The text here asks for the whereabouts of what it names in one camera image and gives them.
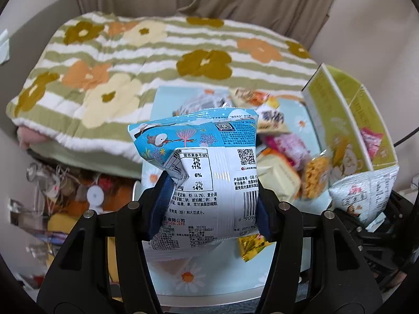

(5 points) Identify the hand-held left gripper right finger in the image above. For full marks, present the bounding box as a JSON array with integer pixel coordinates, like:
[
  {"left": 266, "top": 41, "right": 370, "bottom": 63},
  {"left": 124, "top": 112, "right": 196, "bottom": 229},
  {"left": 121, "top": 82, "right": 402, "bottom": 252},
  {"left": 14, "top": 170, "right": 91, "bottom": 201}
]
[{"left": 255, "top": 181, "right": 383, "bottom": 314}]

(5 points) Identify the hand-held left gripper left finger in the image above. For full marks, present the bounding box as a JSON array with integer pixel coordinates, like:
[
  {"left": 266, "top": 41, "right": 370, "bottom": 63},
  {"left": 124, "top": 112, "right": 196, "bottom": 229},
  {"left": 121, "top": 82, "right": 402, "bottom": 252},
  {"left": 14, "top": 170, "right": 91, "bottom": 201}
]
[{"left": 37, "top": 172, "right": 175, "bottom": 314}]

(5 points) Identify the gold foil snack packet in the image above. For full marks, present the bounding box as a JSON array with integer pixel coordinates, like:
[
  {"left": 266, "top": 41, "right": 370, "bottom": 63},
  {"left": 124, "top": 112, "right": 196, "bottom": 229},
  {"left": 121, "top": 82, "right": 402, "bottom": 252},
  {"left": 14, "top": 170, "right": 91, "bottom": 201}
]
[{"left": 238, "top": 234, "right": 277, "bottom": 263}]

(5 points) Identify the beige snack packet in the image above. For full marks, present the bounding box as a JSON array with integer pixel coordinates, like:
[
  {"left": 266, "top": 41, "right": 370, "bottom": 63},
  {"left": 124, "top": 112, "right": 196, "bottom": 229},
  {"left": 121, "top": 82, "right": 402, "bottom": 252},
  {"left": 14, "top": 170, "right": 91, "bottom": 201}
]
[{"left": 257, "top": 149, "right": 301, "bottom": 203}]

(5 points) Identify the white printed snack packet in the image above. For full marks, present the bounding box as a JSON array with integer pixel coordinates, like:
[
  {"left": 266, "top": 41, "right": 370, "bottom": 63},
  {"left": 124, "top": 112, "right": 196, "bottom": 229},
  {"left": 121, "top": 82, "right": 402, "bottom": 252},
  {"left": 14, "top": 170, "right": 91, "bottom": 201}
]
[{"left": 329, "top": 165, "right": 400, "bottom": 233}]

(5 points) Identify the orange noodle snack packet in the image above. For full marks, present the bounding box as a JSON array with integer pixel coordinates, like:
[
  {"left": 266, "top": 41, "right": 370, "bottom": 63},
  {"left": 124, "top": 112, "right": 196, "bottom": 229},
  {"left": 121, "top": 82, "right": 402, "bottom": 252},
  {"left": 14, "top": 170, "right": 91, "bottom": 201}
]
[{"left": 300, "top": 155, "right": 330, "bottom": 201}]

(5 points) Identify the blue white shrimp chip packet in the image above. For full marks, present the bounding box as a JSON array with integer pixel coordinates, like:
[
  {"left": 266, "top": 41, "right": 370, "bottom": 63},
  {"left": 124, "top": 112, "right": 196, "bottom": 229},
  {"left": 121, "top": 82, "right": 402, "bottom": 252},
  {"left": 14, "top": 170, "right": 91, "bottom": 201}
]
[{"left": 128, "top": 107, "right": 262, "bottom": 262}]

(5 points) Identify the pink white snack packet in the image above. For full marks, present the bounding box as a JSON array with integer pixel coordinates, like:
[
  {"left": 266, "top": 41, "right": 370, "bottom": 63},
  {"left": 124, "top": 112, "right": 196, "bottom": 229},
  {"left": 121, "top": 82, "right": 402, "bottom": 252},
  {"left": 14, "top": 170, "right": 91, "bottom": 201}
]
[{"left": 262, "top": 133, "right": 311, "bottom": 171}]

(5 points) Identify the white purple lettered snack packet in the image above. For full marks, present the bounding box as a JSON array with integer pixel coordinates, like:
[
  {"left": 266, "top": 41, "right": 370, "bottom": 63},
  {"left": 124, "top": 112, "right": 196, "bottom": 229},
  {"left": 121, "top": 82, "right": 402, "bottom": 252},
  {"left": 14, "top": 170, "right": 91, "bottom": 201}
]
[{"left": 257, "top": 100, "right": 290, "bottom": 134}]

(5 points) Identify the small pink snack packet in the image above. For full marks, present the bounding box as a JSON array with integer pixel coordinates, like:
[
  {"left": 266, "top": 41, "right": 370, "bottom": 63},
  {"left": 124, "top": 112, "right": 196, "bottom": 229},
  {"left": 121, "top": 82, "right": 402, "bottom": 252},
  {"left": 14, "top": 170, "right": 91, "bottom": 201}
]
[{"left": 359, "top": 127, "right": 384, "bottom": 159}]

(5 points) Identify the clear grey snack packet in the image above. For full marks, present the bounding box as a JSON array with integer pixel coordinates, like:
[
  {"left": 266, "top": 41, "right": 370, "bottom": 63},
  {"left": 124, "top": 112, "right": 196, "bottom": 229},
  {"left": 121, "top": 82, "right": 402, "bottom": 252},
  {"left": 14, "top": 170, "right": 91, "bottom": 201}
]
[{"left": 173, "top": 91, "right": 234, "bottom": 116}]

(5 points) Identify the orange printed snack packet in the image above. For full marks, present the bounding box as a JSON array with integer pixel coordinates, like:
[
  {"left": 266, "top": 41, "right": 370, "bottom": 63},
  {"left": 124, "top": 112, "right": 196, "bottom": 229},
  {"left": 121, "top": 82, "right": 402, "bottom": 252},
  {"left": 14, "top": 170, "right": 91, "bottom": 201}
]
[{"left": 228, "top": 88, "right": 280, "bottom": 110}]

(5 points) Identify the yellow-green cardboard box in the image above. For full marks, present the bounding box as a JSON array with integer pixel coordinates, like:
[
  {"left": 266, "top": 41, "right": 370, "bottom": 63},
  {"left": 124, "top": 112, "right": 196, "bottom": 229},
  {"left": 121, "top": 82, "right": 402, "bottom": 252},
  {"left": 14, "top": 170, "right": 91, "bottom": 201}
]
[{"left": 301, "top": 64, "right": 400, "bottom": 187}]

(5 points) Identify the white round disc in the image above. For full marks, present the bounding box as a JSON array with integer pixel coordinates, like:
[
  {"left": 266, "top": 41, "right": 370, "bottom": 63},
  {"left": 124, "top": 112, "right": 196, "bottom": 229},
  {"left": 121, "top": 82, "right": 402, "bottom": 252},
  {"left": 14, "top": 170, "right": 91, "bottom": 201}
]
[{"left": 87, "top": 185, "right": 105, "bottom": 210}]

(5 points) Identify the light blue daisy tray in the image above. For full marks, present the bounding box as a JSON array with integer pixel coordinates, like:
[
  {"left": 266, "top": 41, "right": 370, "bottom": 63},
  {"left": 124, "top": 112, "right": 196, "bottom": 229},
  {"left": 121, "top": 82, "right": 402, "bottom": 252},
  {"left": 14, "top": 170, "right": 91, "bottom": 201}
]
[{"left": 141, "top": 85, "right": 331, "bottom": 301}]

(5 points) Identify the yellow box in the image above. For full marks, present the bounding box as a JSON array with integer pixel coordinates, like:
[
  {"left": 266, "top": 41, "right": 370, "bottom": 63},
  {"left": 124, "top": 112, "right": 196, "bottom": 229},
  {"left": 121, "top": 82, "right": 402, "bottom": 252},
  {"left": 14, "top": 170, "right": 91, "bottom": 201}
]
[{"left": 47, "top": 212, "right": 71, "bottom": 236}]

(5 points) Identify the pink cloth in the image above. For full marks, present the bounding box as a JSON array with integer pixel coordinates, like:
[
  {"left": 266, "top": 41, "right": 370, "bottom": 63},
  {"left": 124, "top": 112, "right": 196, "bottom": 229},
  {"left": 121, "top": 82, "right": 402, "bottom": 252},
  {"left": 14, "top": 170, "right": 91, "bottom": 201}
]
[{"left": 18, "top": 127, "right": 53, "bottom": 149}]

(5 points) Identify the striped floral blanket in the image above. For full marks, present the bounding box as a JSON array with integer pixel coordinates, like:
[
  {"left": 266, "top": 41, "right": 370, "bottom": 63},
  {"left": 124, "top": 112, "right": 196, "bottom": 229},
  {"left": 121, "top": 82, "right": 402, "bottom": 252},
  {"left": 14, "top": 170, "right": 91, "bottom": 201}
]
[{"left": 7, "top": 11, "right": 319, "bottom": 179}]

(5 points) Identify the white paper item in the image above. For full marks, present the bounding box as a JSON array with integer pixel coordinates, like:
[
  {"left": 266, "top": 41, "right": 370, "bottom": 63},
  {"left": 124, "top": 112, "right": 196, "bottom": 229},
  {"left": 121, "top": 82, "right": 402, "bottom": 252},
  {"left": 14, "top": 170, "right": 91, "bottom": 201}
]
[{"left": 0, "top": 29, "right": 10, "bottom": 63}]

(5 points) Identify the black cable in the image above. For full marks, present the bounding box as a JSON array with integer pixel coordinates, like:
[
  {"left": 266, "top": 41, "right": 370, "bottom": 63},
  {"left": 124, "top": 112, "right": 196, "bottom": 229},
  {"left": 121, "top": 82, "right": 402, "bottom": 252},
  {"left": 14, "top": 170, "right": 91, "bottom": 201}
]
[{"left": 393, "top": 130, "right": 419, "bottom": 148}]

